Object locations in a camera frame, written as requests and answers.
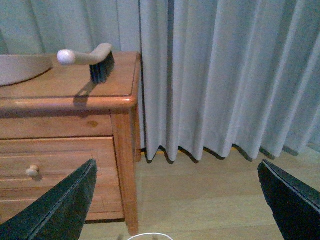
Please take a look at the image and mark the beige hand brush black bristles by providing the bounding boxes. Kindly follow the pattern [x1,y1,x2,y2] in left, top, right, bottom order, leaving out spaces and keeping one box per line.
[57,43,115,84]

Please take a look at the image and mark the beige plastic dustpan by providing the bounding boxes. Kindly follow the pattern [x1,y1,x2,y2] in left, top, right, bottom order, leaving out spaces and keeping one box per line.
[0,55,53,87]

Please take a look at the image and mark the wooden nightstand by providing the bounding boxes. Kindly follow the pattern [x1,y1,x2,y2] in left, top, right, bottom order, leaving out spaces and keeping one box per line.
[0,52,141,235]

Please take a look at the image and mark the white trash bin rim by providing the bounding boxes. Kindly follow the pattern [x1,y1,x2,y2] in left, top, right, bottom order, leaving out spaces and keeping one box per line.
[127,232,173,240]

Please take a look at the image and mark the wooden drawer knob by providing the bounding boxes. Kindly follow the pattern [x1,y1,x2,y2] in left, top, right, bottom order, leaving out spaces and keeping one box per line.
[25,165,40,178]

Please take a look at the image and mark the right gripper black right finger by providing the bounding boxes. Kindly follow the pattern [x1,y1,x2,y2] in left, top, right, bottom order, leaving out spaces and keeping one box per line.
[258,160,320,240]

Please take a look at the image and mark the light grey curtain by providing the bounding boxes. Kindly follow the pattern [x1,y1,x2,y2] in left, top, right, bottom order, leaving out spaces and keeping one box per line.
[0,0,320,161]

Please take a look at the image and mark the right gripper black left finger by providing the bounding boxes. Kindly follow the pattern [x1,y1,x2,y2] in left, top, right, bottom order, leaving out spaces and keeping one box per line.
[0,159,97,240]

